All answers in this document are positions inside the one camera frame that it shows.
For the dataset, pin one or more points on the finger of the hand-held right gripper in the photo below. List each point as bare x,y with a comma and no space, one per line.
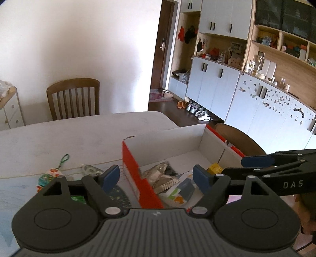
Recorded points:
271,171
256,160

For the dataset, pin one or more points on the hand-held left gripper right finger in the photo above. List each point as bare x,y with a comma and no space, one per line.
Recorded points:
201,178

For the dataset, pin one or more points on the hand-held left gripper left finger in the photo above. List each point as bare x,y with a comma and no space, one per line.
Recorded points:
111,176

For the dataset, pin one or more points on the small yellow box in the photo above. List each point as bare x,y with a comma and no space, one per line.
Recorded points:
214,168

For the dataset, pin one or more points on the grey blue card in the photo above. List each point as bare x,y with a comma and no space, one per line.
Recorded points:
187,190

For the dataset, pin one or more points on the clear correction tape dispenser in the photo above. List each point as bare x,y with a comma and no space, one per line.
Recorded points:
91,169

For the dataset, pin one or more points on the red cardboard box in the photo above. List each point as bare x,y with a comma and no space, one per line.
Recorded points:
133,168

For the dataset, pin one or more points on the white cartoon print packet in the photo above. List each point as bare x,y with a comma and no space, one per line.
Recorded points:
172,197

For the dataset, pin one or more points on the green packet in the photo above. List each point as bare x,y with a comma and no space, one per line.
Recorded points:
77,199

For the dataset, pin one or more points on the silver foil packet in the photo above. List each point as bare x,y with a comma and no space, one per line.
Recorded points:
158,173

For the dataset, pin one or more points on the wooden slat-back chair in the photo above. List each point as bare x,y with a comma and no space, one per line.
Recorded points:
237,138
74,84

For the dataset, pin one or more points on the row of shoes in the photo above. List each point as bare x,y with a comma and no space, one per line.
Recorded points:
202,112

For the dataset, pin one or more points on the orange slippers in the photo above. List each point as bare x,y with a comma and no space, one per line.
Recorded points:
182,104

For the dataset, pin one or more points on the beige slippers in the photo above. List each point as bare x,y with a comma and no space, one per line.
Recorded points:
167,94

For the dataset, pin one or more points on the patterned door rug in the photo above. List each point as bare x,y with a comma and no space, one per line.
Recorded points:
156,96

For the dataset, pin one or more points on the glass jars on shelf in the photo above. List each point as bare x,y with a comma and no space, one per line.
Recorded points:
253,65

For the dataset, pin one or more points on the plastic bag in cabinet niche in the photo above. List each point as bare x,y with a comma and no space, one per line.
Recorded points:
184,76

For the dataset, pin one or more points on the red ornament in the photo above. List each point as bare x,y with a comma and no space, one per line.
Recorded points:
213,52

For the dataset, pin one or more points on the brown entrance door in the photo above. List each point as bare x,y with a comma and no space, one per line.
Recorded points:
164,64

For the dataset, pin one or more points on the white sideboard with wooden top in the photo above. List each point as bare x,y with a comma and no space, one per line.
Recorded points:
11,111

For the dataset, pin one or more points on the white plastic bag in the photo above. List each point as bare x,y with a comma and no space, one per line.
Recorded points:
5,89

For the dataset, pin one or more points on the black hanging bag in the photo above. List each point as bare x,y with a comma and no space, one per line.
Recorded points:
190,35

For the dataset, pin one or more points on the white and wood cabinet wall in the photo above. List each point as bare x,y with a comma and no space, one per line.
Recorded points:
259,111

